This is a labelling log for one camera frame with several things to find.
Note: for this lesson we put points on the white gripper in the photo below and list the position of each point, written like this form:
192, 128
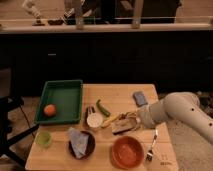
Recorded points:
145, 117

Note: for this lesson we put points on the wooden board eraser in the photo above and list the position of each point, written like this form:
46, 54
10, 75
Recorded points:
123, 126

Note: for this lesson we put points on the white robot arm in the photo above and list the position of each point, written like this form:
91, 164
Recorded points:
182, 106

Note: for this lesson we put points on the red bowl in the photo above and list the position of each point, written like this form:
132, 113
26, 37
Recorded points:
127, 153

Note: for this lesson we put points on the blue grey sponge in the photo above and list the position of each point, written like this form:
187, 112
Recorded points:
139, 98

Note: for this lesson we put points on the brown grape bunch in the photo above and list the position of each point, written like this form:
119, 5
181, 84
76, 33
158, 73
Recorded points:
123, 116

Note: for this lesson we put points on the yellow banana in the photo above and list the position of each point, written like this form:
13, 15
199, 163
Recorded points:
107, 122

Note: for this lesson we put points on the silver fork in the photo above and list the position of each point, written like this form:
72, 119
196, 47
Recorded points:
150, 153

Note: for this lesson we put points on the green pepper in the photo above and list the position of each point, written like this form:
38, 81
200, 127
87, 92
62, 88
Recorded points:
102, 109

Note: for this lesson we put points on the white round container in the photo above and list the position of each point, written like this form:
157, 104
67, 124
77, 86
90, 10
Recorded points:
94, 120

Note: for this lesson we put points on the dark metal cup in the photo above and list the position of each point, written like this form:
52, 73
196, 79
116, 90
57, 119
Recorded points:
89, 110

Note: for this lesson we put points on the dark brown plate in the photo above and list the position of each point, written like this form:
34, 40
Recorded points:
89, 149

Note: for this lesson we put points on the grey folded cloth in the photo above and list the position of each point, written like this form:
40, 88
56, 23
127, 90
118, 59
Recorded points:
78, 141

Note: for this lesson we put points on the green plastic tray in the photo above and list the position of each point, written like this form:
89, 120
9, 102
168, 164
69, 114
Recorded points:
66, 96

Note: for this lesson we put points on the orange fruit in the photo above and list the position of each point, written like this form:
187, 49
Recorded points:
49, 110

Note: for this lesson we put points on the light green cup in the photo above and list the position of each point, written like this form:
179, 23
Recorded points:
43, 139

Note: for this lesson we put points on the black chair frame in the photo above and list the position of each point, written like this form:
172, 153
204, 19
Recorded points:
8, 102

